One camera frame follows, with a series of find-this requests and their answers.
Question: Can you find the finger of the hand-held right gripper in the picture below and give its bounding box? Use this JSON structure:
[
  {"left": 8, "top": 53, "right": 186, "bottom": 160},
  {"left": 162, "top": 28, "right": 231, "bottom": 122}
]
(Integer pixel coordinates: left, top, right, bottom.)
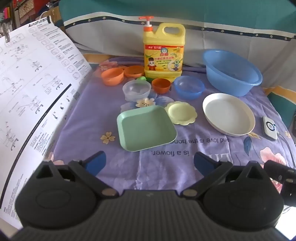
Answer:
[{"left": 264, "top": 160, "right": 296, "bottom": 184}]

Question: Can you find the purple floral bedsheet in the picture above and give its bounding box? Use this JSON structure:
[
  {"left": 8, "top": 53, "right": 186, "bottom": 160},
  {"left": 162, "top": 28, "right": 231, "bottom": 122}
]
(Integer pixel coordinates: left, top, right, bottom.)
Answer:
[{"left": 50, "top": 57, "right": 296, "bottom": 186}]

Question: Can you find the teal white star-striped quilt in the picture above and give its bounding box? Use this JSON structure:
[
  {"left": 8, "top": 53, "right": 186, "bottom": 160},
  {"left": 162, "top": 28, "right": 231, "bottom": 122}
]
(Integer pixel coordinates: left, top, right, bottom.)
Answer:
[{"left": 59, "top": 0, "right": 296, "bottom": 67}]

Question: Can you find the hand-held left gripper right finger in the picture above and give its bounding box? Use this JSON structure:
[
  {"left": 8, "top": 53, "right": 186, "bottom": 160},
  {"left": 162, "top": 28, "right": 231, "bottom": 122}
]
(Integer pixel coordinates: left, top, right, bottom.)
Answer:
[{"left": 180, "top": 151, "right": 270, "bottom": 199}]

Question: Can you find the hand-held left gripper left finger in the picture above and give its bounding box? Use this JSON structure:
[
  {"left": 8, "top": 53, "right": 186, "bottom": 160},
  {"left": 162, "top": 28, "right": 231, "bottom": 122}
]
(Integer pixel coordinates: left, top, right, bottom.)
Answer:
[{"left": 35, "top": 151, "right": 118, "bottom": 199}]

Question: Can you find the white printed instruction sheet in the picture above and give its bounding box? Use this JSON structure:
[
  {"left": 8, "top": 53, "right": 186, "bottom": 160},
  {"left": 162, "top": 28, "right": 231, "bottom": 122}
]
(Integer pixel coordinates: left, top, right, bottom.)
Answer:
[{"left": 0, "top": 16, "right": 93, "bottom": 230}]

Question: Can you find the teal yellow bedding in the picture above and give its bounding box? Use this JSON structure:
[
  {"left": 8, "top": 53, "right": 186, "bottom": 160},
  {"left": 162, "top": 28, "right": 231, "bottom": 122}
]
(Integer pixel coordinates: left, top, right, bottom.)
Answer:
[{"left": 264, "top": 85, "right": 296, "bottom": 131}]

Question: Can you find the white round plate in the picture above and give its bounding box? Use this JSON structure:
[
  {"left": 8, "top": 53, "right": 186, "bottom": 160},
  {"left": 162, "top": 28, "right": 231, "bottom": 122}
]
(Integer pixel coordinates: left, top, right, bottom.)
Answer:
[{"left": 203, "top": 93, "right": 256, "bottom": 137}]

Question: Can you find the yellow scalloped plate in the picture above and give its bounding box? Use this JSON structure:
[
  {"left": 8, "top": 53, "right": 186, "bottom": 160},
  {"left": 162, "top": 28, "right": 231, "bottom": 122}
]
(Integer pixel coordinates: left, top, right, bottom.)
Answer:
[{"left": 165, "top": 101, "right": 198, "bottom": 126}]

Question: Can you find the yellow detergent pump bottle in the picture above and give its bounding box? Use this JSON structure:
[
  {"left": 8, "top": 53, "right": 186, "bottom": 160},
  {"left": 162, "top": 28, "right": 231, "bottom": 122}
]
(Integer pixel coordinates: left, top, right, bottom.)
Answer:
[{"left": 139, "top": 16, "right": 186, "bottom": 81}]

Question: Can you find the dark orange plastic bowl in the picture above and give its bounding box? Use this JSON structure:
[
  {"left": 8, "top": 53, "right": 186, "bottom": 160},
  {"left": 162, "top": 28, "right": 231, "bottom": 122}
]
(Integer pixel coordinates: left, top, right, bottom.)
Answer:
[{"left": 151, "top": 78, "right": 172, "bottom": 94}]

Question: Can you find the large blue plastic basin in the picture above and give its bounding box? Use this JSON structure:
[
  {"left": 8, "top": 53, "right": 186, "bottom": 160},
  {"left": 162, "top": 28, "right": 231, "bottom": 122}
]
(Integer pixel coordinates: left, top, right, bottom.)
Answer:
[{"left": 203, "top": 49, "right": 263, "bottom": 97}]

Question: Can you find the cardboard box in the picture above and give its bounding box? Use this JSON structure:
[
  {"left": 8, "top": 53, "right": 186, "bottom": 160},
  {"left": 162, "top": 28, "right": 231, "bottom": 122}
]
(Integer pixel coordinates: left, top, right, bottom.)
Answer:
[{"left": 45, "top": 6, "right": 63, "bottom": 26}]

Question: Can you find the white rectangular electronic device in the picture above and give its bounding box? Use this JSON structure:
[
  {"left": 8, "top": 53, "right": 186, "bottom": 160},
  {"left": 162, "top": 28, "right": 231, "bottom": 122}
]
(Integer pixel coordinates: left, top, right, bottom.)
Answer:
[{"left": 262, "top": 116, "right": 278, "bottom": 141}]

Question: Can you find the small blue translucent bowl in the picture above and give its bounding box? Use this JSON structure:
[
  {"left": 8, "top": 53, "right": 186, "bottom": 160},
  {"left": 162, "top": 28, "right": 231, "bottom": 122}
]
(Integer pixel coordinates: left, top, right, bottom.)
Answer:
[{"left": 173, "top": 76, "right": 205, "bottom": 100}]

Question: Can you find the light orange plastic bowl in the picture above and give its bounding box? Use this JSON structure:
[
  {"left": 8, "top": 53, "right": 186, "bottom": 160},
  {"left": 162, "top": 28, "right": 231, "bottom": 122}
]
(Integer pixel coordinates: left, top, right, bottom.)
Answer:
[
  {"left": 124, "top": 65, "right": 145, "bottom": 78},
  {"left": 101, "top": 68, "right": 125, "bottom": 87}
]

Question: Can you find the clear plastic bowl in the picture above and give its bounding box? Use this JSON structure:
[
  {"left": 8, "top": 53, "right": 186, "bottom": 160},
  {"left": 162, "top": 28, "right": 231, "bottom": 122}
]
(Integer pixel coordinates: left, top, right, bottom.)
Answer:
[{"left": 122, "top": 80, "right": 152, "bottom": 102}]

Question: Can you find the cluttered bookshelf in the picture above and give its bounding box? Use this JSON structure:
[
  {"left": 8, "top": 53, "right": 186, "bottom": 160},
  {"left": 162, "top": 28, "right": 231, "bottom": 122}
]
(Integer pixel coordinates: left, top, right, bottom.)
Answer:
[{"left": 0, "top": 0, "right": 60, "bottom": 32}]

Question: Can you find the green square plate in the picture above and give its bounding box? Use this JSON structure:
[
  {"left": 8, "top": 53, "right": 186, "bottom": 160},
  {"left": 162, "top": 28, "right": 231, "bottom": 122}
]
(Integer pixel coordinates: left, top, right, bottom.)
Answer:
[{"left": 117, "top": 105, "right": 178, "bottom": 152}]

